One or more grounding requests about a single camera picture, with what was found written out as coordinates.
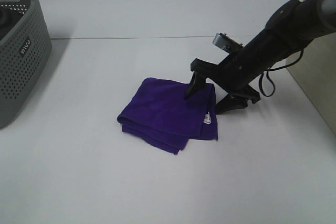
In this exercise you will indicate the grey perforated plastic basket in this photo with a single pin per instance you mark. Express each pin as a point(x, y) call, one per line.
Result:
point(25, 49)

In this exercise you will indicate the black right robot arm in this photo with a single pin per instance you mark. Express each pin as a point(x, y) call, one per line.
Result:
point(289, 30)

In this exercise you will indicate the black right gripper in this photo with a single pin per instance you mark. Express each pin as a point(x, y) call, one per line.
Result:
point(237, 70)

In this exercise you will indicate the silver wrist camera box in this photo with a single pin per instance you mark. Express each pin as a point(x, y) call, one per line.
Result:
point(225, 43)

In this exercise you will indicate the purple towel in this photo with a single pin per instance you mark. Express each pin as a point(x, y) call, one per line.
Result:
point(159, 114)

